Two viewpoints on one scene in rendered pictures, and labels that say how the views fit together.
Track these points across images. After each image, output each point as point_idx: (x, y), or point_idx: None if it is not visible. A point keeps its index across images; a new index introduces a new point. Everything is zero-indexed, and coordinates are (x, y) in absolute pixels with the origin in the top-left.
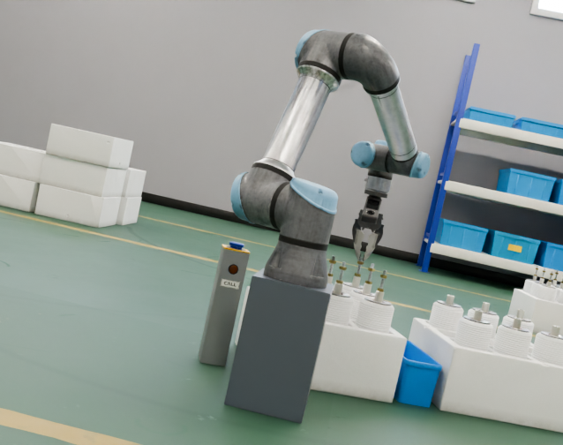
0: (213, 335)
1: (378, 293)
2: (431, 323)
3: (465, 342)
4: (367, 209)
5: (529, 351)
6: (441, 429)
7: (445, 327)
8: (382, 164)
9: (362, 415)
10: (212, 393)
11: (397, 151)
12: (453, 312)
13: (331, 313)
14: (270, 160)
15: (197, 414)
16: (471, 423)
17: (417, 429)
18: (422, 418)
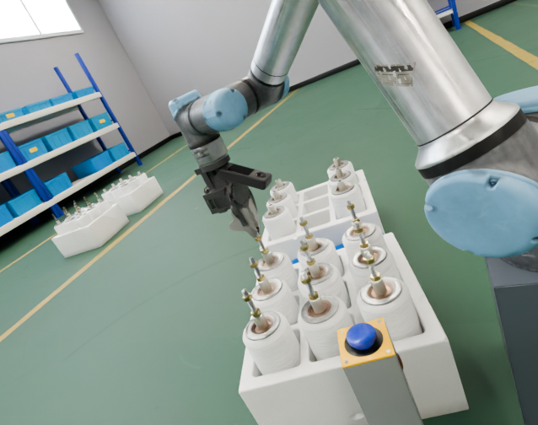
0: None
1: (360, 223)
2: (283, 234)
3: (360, 206)
4: (253, 175)
5: (304, 197)
6: (457, 252)
7: (293, 226)
8: (254, 105)
9: (487, 298)
10: None
11: (290, 67)
12: (288, 211)
13: (398, 273)
14: (497, 104)
15: None
16: (411, 242)
17: (480, 263)
18: (438, 264)
